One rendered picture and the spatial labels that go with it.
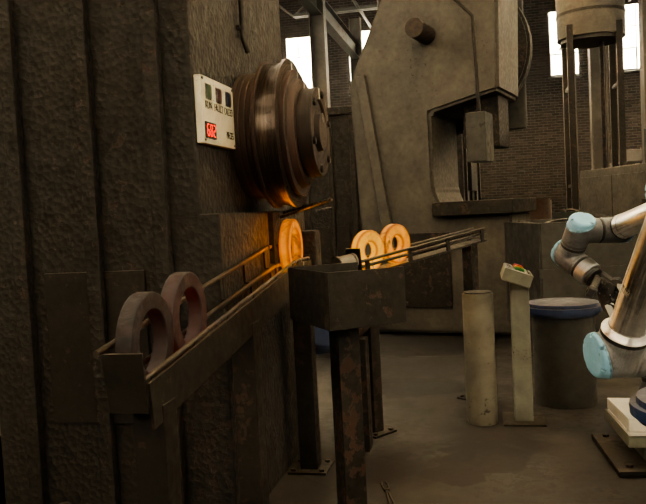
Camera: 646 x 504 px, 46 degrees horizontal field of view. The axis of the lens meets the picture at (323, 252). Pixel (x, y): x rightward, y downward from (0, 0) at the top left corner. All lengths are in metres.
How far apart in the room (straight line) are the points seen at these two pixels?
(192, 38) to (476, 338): 1.59
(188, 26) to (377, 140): 3.22
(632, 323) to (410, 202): 2.81
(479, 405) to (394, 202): 2.35
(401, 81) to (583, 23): 6.16
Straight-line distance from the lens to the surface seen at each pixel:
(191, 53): 2.09
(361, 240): 2.87
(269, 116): 2.26
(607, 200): 6.55
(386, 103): 5.20
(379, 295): 1.83
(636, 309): 2.49
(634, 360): 2.59
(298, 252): 2.52
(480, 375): 3.04
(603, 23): 11.11
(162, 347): 1.51
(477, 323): 3.00
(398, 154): 5.14
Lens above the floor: 0.86
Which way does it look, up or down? 3 degrees down
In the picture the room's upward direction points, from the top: 3 degrees counter-clockwise
